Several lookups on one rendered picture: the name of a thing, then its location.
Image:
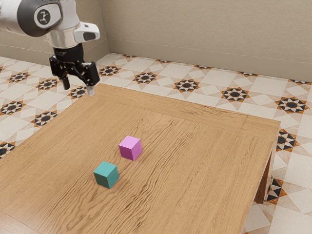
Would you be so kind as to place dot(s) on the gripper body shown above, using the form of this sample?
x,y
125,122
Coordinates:
x,y
69,55

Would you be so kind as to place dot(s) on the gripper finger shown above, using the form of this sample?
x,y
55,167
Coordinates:
x,y
89,74
59,70

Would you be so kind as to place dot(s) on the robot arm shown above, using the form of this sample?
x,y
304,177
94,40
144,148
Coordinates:
x,y
36,17

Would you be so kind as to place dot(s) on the pink block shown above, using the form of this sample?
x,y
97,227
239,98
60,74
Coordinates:
x,y
130,148

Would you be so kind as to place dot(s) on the teal block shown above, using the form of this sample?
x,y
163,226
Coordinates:
x,y
106,174

